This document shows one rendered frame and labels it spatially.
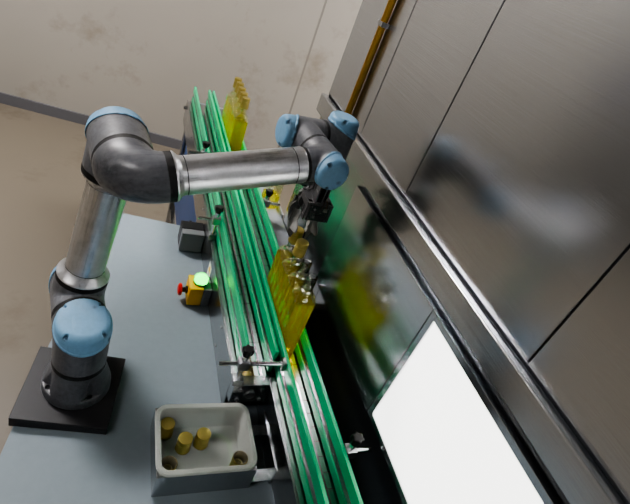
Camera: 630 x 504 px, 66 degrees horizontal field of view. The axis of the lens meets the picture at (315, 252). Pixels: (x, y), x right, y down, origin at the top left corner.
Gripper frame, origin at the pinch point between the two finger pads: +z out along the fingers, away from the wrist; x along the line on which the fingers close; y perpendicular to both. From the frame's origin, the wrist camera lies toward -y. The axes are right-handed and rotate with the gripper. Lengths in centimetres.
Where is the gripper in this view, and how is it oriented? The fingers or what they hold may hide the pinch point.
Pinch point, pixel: (297, 231)
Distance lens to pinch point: 133.8
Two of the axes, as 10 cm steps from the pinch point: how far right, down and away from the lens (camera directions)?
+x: 9.1, 1.1, 4.0
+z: -3.3, 7.7, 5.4
